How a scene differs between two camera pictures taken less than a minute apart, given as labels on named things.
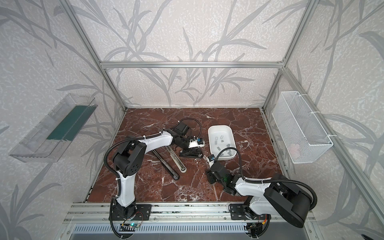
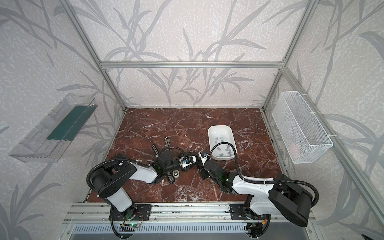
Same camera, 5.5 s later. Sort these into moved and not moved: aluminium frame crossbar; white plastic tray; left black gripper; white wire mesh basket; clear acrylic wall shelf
Moved: left black gripper
Not moved: white wire mesh basket; aluminium frame crossbar; white plastic tray; clear acrylic wall shelf
